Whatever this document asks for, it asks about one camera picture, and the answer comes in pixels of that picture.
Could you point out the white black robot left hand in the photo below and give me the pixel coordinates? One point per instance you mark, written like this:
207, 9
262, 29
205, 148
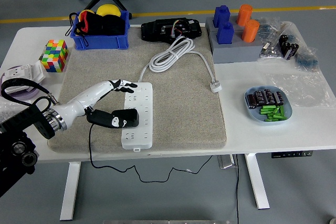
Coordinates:
76, 104

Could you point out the white flat box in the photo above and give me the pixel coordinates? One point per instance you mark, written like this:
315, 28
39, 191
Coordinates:
38, 72

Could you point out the purple plate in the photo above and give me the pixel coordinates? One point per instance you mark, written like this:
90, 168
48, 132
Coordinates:
26, 95

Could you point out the multicolour puzzle cube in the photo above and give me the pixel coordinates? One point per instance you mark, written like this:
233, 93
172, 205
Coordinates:
53, 56

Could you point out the clear bag dark screws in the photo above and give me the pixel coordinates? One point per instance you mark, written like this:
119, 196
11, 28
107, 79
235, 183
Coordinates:
10, 108

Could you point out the blue plastic bin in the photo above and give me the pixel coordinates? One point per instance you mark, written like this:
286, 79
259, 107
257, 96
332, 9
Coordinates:
99, 41

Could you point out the white table leg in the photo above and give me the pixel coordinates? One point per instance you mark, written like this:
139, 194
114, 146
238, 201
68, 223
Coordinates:
257, 182
70, 190

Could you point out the small yellow round object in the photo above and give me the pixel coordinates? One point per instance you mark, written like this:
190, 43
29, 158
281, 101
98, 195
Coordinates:
88, 12

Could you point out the large yellow ball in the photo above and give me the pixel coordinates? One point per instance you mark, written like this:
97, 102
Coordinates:
107, 10

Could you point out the black electronic device open wiring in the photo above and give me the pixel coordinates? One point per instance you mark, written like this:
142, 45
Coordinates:
155, 31

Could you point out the grey-brown fabric mat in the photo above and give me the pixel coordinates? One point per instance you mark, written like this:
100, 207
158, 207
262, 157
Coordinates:
183, 116

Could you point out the grey block holder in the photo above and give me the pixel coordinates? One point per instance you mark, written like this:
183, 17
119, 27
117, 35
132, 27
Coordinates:
210, 24
236, 53

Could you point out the silver metal box under table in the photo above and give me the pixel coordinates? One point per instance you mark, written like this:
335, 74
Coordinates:
225, 162

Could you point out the blue square peg block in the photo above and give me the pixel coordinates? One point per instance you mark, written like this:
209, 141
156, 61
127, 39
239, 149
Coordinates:
221, 15
225, 33

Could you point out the black cylindrical capacitor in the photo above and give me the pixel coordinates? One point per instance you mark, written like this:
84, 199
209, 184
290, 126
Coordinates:
277, 98
252, 101
268, 96
260, 96

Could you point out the light blue plate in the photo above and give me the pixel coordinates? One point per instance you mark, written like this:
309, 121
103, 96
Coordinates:
253, 115

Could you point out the orange cylinder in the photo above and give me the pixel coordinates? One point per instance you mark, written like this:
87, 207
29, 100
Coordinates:
250, 31
244, 14

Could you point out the green cylindrical battery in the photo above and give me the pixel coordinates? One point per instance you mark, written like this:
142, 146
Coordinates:
267, 108
282, 110
266, 111
277, 113
274, 119

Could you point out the clear bag silver screws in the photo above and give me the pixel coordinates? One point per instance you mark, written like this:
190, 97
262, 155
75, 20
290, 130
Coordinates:
270, 51

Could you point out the clear bag blue components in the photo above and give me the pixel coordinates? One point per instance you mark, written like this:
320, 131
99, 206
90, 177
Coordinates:
307, 60
267, 28

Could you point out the clear bag black capacitors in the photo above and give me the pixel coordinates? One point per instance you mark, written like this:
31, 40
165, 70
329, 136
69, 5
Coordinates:
287, 47

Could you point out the black table control panel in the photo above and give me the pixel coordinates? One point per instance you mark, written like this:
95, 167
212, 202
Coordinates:
291, 154

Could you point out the empty clear plastic bag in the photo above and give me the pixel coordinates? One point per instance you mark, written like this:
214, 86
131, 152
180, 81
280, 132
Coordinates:
302, 90

